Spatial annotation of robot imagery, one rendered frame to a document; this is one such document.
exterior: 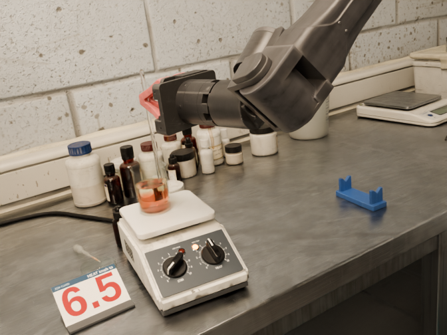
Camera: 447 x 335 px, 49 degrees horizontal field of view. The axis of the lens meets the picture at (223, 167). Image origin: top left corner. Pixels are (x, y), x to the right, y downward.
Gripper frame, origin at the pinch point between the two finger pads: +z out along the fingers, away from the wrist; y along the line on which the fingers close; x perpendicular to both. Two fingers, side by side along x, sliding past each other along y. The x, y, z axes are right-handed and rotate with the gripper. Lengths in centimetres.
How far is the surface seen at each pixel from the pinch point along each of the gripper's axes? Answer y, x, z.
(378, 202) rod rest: -31.5, 24.9, -19.3
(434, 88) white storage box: -112, 22, -1
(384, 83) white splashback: -111, 20, 15
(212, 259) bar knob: 2.6, 21.1, -11.5
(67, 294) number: 17.3, 22.7, 1.9
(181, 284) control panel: 8.0, 22.4, -10.6
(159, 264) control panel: 8.0, 20.4, -6.9
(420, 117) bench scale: -83, 23, -8
